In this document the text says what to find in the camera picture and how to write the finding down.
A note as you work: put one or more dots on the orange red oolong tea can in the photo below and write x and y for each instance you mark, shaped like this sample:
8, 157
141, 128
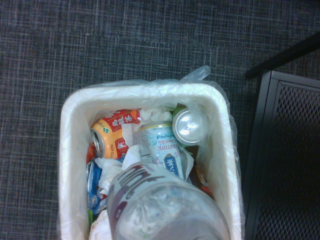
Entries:
112, 135

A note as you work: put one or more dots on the crushed blue can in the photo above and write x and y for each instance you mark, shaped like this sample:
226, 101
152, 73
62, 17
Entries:
93, 187

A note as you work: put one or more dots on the clear plastic bottle purple label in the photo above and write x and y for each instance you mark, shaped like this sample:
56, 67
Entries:
160, 207

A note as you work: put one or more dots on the crumpled white tissue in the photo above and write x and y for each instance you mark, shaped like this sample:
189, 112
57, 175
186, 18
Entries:
155, 115

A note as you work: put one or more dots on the jasmine green tea can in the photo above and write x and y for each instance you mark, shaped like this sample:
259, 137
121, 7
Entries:
160, 145

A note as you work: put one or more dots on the green drink can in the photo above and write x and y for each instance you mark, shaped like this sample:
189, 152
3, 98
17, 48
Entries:
190, 127

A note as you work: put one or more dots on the white plastic trash bin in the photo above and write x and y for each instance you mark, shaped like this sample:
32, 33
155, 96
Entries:
72, 150

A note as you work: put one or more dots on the white trash bin with liner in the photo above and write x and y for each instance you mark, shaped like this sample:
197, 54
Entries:
195, 73

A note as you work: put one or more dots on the black metal mesh shelf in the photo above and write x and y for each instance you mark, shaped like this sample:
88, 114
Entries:
287, 162

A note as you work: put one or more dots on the large white paper tissue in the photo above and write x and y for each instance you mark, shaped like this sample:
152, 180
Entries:
112, 170

